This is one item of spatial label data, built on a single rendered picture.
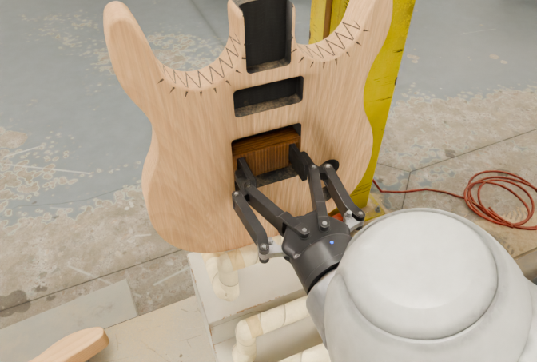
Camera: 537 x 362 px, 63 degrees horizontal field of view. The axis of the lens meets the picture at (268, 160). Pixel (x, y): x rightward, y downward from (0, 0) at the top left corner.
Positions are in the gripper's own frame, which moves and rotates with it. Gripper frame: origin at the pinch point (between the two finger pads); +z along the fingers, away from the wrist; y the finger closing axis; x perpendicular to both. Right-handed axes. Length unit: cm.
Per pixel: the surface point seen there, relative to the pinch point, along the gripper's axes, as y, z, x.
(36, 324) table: -46, 19, -47
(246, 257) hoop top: -4.9, -2.6, -16.9
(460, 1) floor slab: 308, 270, -135
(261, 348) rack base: -5.3, -9.2, -35.5
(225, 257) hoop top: -8.0, -1.6, -16.5
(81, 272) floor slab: -56, 98, -136
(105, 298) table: -32, 19, -47
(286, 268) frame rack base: 3.1, -0.5, -27.5
